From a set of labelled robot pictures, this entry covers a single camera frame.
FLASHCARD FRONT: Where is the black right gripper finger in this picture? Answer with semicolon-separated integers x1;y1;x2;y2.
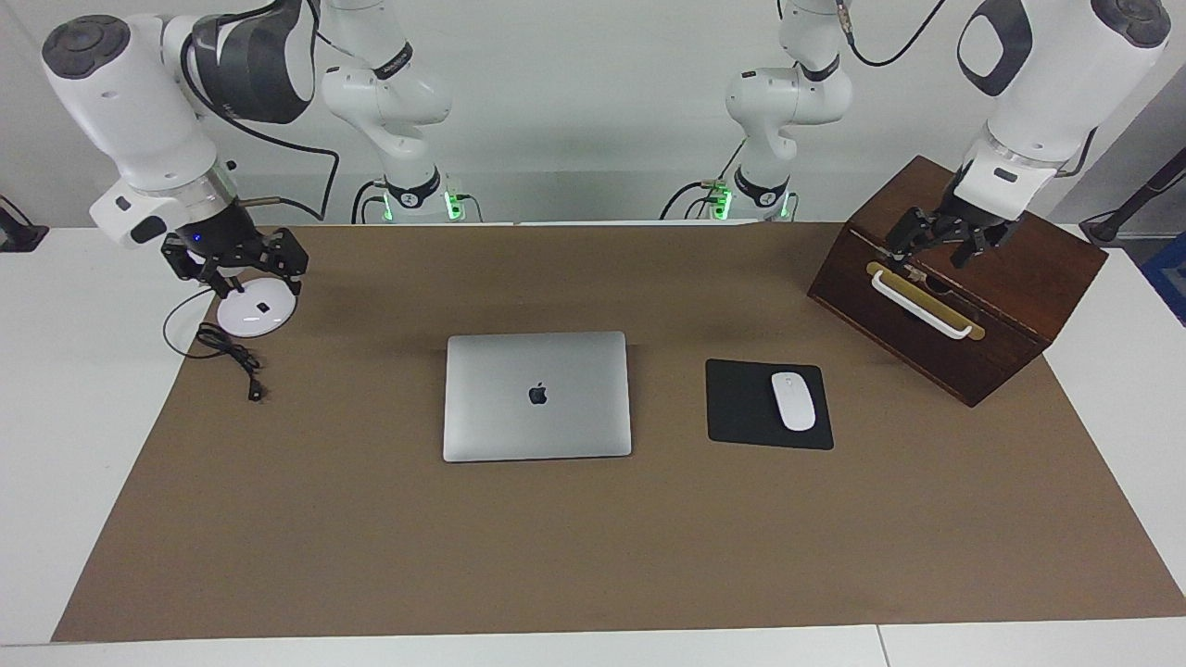
255;227;309;296
162;236;244;297

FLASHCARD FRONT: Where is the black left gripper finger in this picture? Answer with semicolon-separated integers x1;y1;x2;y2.
885;208;946;271
952;232;1000;270

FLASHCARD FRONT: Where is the silver laptop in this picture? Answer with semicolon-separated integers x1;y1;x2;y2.
443;332;633;463

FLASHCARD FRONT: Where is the dark brown wooden box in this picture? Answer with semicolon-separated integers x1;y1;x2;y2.
807;155;1109;409

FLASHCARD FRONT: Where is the black stand with pole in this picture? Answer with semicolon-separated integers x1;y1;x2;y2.
1079;148;1186;246

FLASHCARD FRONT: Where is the small black stand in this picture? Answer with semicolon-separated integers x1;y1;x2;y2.
0;195;49;253

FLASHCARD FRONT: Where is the blue object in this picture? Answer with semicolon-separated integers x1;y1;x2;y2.
1140;232;1186;325

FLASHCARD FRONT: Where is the white computer mouse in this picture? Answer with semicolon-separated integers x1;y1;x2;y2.
771;371;817;433

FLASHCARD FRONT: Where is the black mouse pad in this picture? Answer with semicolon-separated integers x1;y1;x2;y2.
705;359;835;451

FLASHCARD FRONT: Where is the brown paper table mat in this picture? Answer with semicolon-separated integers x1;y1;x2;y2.
51;222;1186;643

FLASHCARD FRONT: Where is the gold handle backplate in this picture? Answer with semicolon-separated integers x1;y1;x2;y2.
865;261;986;342

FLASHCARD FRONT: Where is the white box handle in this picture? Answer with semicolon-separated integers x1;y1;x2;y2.
871;269;974;341

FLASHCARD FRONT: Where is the black right base cable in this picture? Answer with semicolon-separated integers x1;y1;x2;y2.
350;181;390;223

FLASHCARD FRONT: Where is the black base cable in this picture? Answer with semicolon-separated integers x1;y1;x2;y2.
350;181;390;223
660;139;751;221

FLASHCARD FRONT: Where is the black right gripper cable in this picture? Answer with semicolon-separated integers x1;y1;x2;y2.
181;28;342;223

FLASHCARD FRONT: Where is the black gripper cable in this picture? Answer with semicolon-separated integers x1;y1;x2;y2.
834;0;1099;177
181;28;342;223

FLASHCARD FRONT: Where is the black lamp power cable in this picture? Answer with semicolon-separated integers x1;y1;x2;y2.
163;285;270;403

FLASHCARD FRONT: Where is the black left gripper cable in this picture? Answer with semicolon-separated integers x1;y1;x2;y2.
834;0;1099;177

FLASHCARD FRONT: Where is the black left base cable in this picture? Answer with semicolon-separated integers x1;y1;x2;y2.
660;139;751;221

